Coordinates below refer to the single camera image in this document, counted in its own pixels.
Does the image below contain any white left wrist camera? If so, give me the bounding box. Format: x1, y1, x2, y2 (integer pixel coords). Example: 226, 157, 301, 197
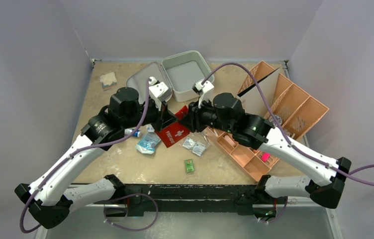
148, 76, 173, 111

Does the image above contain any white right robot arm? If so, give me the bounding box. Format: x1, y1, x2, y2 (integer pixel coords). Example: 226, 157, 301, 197
180, 93, 351, 209

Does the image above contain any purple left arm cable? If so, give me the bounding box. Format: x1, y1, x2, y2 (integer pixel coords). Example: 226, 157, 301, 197
19, 77, 159, 234

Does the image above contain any small green box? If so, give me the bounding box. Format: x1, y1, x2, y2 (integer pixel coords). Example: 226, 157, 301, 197
184, 159, 195, 174

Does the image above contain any white blue mask packet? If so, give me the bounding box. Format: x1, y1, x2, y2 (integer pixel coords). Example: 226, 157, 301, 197
146, 124, 155, 132

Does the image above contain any blue clear wipes packet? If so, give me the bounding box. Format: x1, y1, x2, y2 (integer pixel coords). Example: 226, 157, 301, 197
135, 132, 161, 154

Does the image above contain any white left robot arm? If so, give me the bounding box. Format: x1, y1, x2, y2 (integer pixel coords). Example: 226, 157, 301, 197
15, 86, 188, 229

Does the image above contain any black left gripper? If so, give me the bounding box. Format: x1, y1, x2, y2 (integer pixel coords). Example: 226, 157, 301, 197
122, 98, 179, 133

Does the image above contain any red fabric pouch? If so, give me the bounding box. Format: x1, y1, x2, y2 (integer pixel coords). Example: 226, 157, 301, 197
154, 121, 190, 148

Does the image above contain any peach plastic desk organizer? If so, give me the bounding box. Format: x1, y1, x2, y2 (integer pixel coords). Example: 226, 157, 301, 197
205, 60, 330, 183

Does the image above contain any white sponge pad stack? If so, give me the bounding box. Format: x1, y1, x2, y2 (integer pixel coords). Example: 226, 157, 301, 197
99, 72, 117, 91

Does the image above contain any white bottle blue label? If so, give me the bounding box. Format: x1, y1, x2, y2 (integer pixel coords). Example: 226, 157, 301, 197
124, 128, 142, 138

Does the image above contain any grey open medicine case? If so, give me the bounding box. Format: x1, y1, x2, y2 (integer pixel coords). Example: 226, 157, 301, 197
126, 50, 211, 103

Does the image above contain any clear bag of sachets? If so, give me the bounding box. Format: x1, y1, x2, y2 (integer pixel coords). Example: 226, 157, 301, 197
179, 133, 210, 157

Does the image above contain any pink sticky note block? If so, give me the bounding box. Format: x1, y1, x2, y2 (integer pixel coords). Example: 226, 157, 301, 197
261, 152, 271, 162

